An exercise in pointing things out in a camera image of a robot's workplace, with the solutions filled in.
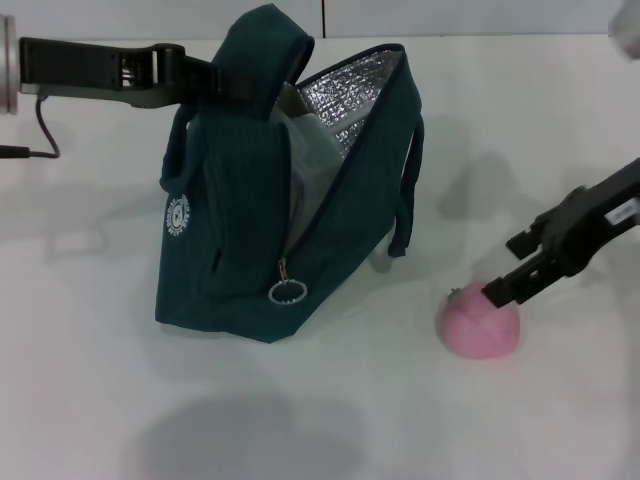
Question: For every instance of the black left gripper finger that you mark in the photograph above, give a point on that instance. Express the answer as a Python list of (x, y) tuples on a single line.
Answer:
[(230, 90)]

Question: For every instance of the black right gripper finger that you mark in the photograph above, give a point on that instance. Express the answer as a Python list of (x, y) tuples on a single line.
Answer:
[(540, 232), (525, 280)]

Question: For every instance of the thin dark vertical strip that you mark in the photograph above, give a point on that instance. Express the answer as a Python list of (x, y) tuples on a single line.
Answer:
[(323, 17)]

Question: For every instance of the dark teal insulated lunch bag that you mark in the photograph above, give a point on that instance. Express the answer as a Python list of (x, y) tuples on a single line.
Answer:
[(225, 225)]

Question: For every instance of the clear plastic blue-rimmed food container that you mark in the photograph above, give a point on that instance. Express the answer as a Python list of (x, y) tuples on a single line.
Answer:
[(312, 150)]

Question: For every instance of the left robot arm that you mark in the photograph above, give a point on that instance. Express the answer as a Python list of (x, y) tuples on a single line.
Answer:
[(9, 65)]

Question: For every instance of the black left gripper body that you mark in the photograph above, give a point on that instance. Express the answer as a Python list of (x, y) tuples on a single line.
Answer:
[(75, 67)]

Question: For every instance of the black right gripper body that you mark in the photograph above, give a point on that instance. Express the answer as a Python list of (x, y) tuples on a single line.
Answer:
[(595, 215)]

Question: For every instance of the pink peach toy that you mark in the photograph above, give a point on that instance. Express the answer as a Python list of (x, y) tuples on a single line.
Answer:
[(475, 327)]

